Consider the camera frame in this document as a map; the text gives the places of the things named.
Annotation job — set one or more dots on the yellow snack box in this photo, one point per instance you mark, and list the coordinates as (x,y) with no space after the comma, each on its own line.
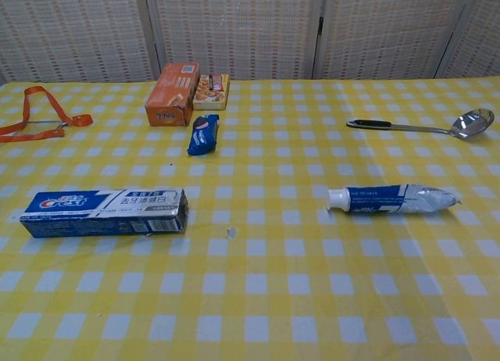
(211,91)

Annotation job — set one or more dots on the small white paper scrap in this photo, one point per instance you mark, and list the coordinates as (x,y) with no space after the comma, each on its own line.
(231,232)

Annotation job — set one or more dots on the blue white Crest toothpaste tube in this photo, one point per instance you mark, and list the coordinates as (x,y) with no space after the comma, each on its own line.
(375,201)

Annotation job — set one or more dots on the yellow white checked tablecloth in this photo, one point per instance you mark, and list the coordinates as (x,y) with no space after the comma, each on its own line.
(250,279)

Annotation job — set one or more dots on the blue white Crest toothpaste box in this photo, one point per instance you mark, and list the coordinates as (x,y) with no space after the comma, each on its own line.
(97,214)

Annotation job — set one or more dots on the orange cardboard box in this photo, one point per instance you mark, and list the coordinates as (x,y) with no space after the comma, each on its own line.
(172,91)

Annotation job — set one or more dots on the blue cookie packet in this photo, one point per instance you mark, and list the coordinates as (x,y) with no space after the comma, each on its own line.
(202,136)

